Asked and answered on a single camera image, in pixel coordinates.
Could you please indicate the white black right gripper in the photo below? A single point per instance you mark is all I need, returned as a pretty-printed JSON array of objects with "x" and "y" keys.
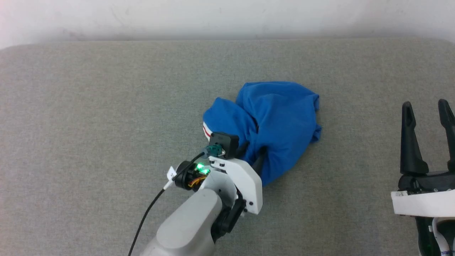
[{"x": 426, "y": 199}]

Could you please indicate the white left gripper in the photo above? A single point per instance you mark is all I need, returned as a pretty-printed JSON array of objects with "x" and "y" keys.
[{"x": 245, "y": 181}]

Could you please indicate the blue garment white red trim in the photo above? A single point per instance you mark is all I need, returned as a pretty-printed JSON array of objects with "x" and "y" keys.
[{"x": 280, "y": 117}]

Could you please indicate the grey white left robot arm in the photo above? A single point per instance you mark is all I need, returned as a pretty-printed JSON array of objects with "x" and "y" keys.
[{"x": 188, "y": 224}]

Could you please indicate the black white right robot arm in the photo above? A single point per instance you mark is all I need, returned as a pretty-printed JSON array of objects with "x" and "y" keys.
[{"x": 432, "y": 236}]

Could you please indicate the grey fabric sofa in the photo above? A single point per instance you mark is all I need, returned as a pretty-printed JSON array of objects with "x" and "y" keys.
[{"x": 89, "y": 124}]

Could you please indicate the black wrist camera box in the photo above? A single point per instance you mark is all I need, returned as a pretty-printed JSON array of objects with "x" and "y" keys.
[{"x": 224, "y": 142}]

